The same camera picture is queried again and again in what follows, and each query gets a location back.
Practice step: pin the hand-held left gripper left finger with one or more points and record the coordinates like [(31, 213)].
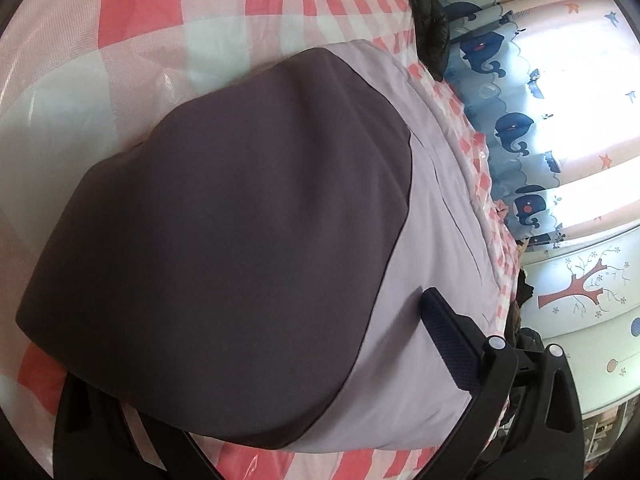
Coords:
[(85, 435)]

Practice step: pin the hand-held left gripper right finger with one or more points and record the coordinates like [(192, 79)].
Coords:
[(450, 340)]

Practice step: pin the white wardrobe with tree print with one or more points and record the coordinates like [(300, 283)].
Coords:
[(590, 320)]

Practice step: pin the blue whale print curtain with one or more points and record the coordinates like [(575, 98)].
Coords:
[(510, 130)]

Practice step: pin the pink cloth piece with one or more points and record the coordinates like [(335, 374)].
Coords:
[(502, 210)]

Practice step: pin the dark cloth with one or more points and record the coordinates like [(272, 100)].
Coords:
[(525, 287)]

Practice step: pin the lilac and purple jacket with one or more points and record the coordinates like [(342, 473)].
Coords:
[(225, 210)]

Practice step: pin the black puffer jacket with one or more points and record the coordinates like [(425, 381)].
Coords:
[(425, 15)]

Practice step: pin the bed with pink checked cover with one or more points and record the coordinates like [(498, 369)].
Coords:
[(150, 10)]

